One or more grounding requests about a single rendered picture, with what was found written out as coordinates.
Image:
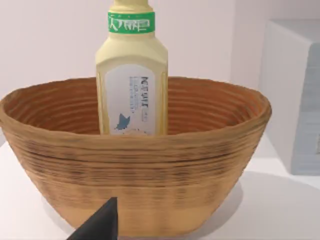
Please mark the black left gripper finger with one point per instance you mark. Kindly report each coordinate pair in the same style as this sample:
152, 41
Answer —
103, 222

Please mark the woven brown basket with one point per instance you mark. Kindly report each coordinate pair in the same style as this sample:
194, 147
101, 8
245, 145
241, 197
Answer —
140, 175

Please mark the pale yellow bottle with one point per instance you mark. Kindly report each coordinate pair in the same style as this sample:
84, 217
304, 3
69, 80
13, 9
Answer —
131, 75

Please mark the pale grey box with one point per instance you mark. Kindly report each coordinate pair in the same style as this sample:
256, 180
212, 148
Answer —
295, 100

